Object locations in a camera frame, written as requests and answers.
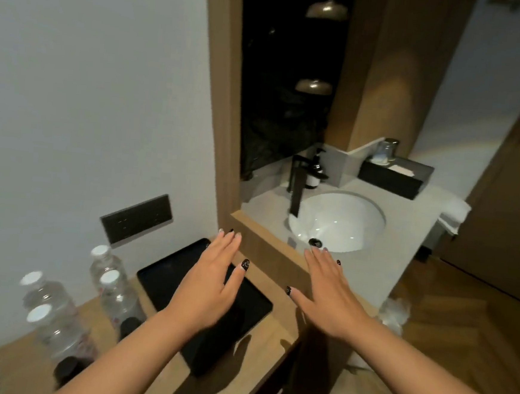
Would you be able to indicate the person's right hand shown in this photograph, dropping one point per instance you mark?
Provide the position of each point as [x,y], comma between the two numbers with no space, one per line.
[330,303]

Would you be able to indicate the person's left hand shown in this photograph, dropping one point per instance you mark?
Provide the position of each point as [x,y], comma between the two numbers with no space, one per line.
[201,288]

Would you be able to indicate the person's right thumb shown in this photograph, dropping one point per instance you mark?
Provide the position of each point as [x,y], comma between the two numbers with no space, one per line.
[300,300]

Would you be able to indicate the person's left thumb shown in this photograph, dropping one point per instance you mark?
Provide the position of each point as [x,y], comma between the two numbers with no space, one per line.
[238,276]

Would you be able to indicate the person's left forearm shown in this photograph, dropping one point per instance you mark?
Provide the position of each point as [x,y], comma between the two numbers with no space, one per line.
[126,359]

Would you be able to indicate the person's right forearm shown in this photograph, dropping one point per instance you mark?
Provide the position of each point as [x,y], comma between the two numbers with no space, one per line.
[425,382]

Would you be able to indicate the metal sink drain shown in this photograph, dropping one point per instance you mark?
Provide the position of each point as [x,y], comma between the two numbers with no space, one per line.
[315,242]

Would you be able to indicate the black rectangular tray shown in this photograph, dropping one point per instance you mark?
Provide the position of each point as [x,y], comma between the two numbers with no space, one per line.
[164,277]

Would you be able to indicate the white round sink basin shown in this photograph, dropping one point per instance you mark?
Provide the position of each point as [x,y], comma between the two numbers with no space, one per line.
[343,221]

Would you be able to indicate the black sink faucet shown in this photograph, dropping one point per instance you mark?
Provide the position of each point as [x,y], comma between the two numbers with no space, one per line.
[298,184]

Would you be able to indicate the clear water bottle white cap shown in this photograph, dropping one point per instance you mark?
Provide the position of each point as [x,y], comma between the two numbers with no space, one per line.
[104,265]
[47,297]
[62,345]
[121,305]

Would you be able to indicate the dark soap dispenser bottle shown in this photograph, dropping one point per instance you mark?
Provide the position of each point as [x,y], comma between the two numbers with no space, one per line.
[315,172]

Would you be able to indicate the black tissue box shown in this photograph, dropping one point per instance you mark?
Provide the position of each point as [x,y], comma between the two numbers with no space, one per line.
[394,180]

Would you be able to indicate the clear drinking glass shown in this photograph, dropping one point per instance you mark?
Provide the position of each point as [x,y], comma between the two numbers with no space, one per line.
[385,151]

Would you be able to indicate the white folded towel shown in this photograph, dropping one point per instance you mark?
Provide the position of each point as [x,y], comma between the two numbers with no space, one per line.
[454,215]

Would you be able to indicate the brown wooden door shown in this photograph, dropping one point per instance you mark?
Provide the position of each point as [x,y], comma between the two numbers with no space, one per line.
[505,214]

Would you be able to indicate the dark wall switch panel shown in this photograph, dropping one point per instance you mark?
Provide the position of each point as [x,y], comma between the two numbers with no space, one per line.
[136,219]

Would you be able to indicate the dark wall mirror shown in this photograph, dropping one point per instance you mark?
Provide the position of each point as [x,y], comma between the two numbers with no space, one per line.
[288,71]

